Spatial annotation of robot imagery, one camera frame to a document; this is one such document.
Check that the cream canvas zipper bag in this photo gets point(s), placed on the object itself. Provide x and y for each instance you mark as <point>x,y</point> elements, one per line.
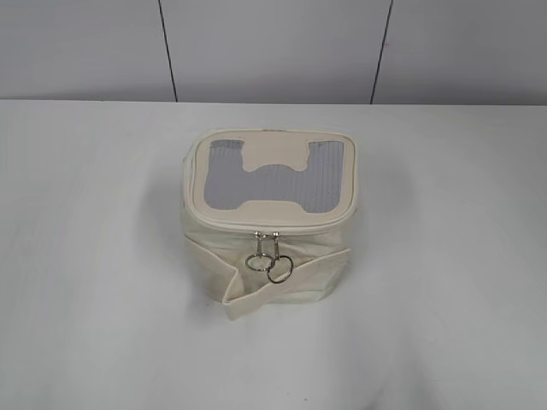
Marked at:
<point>267,214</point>

